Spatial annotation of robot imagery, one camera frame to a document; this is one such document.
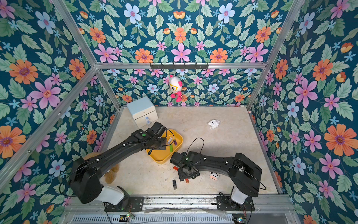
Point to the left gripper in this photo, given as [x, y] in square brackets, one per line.
[163, 144]

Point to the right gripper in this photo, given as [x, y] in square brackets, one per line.
[186, 172]

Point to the black usb drive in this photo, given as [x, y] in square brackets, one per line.
[174, 184]

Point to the yellow plastic storage box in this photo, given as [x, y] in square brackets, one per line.
[161, 156]

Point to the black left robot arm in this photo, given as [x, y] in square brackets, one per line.
[85, 175]

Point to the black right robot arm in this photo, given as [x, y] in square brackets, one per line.
[244, 173]

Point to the black white cow toy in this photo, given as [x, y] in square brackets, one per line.
[214, 176]

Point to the white mini drawer cabinet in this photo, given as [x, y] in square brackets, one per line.
[143, 111]

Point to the white plush sheep toy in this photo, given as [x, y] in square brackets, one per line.
[214, 124]

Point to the pink white hanging doll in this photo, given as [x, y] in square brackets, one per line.
[176, 86]

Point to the brown teddy bear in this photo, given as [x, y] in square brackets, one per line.
[111, 174]

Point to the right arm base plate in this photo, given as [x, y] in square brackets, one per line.
[224, 203]

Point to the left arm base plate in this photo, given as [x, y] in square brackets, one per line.
[128, 204]

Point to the black wall hook rail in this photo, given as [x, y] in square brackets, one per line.
[174, 66]

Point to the aluminium front rail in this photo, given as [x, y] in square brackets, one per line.
[186, 209]

